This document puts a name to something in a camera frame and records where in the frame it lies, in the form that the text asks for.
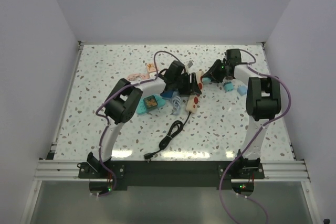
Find white cube socket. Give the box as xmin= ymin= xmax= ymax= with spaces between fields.
xmin=147 ymin=72 xmax=158 ymax=79

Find pink cube socket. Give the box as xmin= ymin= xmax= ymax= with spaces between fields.
xmin=145 ymin=63 xmax=157 ymax=73

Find beige power strip red sockets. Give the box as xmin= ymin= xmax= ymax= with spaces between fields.
xmin=186 ymin=70 xmax=204 ymax=113

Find blue charger plug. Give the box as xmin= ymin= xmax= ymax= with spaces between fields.
xmin=237 ymin=86 xmax=247 ymax=96

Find black power cord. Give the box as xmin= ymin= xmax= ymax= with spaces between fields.
xmin=144 ymin=111 xmax=191 ymax=162

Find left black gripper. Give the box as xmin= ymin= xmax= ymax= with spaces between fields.
xmin=173 ymin=72 xmax=201 ymax=95

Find teal triangular power strip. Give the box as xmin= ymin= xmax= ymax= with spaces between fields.
xmin=136 ymin=94 xmax=166 ymax=115

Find pink coiled cable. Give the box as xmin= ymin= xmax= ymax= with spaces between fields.
xmin=128 ymin=73 xmax=150 ymax=82

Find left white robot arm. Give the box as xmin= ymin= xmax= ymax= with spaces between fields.
xmin=87 ymin=60 xmax=203 ymax=178

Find teal dual usb charger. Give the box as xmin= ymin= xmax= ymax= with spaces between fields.
xmin=223 ymin=82 xmax=234 ymax=92

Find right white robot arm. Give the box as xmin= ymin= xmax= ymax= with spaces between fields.
xmin=202 ymin=49 xmax=281 ymax=178

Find blue cube socket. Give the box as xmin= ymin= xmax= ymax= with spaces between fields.
xmin=160 ymin=90 xmax=174 ymax=100

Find light blue coiled cable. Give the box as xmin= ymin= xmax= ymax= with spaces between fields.
xmin=170 ymin=94 xmax=184 ymax=114

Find light teal charger plug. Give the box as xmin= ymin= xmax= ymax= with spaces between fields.
xmin=202 ymin=77 xmax=211 ymax=84

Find dark green dragon cube socket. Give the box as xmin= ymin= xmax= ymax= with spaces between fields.
xmin=143 ymin=95 xmax=158 ymax=110

